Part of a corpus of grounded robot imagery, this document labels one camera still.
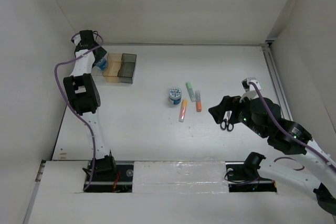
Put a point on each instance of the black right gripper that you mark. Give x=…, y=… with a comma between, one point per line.
x=229, y=102

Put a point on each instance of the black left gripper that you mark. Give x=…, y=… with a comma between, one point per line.
x=101, y=53

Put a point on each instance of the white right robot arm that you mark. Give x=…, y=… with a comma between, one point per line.
x=263, y=117

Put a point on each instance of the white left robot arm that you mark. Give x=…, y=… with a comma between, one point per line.
x=83, y=97

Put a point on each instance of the orange capped grey highlighter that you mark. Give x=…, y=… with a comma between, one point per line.
x=198, y=101

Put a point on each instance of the clear plastic container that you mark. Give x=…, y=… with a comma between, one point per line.
x=97, y=75

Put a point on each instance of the yellow capped orange highlighter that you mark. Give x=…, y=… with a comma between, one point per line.
x=183, y=111

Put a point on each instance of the green capped highlighter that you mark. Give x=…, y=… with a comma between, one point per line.
x=190, y=92

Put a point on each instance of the amber plastic container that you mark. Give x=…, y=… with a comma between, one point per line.
x=110, y=73

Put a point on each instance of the smoky grey plastic container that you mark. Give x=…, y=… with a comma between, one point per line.
x=127, y=68

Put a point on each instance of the black handled scissors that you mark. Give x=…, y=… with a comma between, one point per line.
x=225, y=124

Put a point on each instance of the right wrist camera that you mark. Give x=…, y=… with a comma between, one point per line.
x=251, y=87

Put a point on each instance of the aluminium rail right edge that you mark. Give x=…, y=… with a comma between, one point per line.
x=279, y=91

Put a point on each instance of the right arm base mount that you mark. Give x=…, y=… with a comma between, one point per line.
x=243, y=177

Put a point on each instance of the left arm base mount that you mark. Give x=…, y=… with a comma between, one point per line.
x=121, y=182

